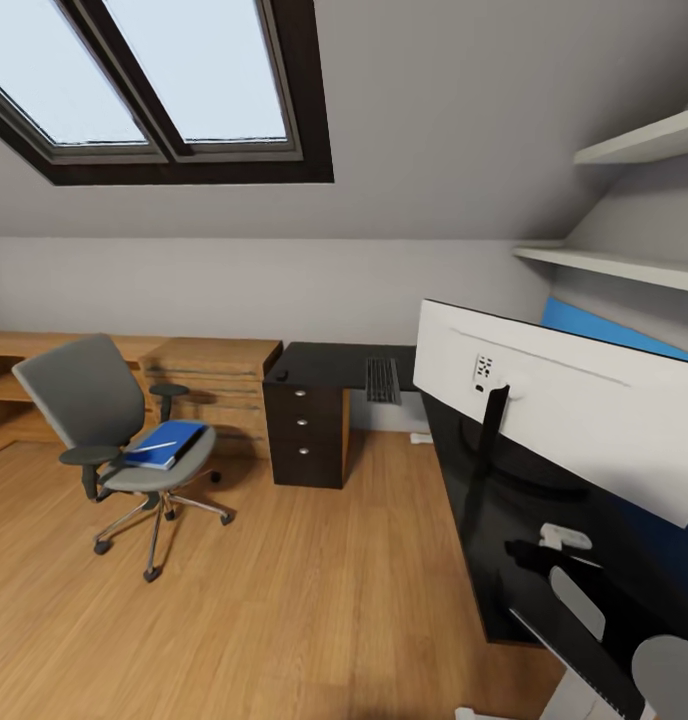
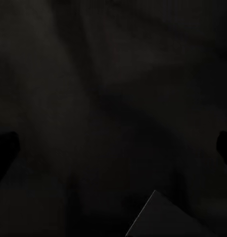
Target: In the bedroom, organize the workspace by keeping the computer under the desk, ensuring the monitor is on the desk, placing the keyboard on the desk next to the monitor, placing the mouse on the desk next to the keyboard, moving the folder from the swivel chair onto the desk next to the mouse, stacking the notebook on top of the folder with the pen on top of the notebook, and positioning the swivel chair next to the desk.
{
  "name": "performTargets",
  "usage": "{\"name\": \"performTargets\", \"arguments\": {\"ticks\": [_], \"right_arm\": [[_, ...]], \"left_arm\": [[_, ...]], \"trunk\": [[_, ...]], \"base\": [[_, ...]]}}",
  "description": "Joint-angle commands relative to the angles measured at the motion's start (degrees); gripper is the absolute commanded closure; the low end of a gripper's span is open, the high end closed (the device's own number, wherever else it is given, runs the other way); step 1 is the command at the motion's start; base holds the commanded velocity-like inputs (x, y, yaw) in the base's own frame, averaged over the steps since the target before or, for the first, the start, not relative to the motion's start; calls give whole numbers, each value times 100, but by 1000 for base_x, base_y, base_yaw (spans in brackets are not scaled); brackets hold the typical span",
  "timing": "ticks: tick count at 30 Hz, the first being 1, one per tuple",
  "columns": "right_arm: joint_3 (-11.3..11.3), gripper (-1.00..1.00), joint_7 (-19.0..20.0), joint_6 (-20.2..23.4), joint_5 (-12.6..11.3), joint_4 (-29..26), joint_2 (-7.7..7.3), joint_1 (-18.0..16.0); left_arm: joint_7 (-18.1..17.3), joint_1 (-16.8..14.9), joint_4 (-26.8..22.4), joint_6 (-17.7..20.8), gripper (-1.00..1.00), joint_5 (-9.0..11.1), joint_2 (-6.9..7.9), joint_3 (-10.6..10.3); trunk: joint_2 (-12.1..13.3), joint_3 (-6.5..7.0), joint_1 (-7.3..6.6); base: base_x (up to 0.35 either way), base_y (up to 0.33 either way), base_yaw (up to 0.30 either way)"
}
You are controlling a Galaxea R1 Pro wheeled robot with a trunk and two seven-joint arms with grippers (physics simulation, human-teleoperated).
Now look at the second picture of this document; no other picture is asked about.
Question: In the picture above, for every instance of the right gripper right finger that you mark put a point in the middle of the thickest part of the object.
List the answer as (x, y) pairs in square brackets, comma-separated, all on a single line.
[(222, 145)]

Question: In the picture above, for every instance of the desk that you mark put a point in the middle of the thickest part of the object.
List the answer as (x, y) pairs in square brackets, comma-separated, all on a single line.
[(112, 100)]

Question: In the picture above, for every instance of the notebook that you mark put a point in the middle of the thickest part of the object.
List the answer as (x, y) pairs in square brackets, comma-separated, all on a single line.
[(159, 217)]

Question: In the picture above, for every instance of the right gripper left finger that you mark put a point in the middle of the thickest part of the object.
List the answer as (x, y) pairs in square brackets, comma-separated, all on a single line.
[(9, 148)]

